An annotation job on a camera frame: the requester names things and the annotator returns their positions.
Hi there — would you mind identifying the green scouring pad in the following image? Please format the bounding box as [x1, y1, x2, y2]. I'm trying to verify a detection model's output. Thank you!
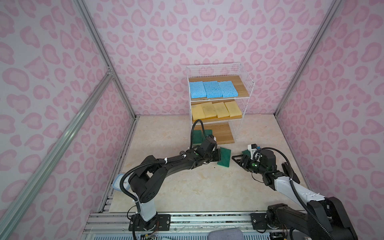
[193, 130, 213, 146]

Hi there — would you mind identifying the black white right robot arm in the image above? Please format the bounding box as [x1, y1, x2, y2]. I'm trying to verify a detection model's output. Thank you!
[232, 145, 358, 240]

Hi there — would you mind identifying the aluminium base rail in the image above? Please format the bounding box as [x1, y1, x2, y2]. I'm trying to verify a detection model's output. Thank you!
[80, 210, 346, 240]

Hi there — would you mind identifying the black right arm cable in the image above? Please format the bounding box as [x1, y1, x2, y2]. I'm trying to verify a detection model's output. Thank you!
[253, 146, 334, 240]

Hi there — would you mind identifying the white wire wooden shelf rack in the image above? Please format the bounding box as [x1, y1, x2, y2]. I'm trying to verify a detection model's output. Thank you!
[186, 63, 255, 145]

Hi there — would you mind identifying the green sponge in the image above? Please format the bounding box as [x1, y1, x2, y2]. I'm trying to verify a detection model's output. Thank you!
[242, 150, 251, 157]
[217, 148, 232, 168]

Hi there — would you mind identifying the grey chair back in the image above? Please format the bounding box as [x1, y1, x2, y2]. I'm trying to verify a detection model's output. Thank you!
[207, 228, 244, 240]

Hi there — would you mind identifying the blue sponge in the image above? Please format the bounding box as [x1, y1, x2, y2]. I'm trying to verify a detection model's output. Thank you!
[189, 81, 207, 99]
[219, 81, 239, 98]
[203, 81, 223, 99]

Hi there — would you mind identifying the light blue kitchen timer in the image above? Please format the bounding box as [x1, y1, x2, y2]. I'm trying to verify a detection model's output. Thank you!
[112, 174, 130, 192]

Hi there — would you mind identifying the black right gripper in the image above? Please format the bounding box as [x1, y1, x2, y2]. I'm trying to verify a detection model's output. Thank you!
[231, 154, 267, 176]

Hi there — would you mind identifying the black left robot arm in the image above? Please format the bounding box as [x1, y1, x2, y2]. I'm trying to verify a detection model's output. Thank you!
[120, 135, 220, 224]

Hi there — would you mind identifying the small yellow sponge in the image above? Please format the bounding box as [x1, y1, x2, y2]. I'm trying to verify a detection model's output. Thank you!
[191, 104, 206, 121]

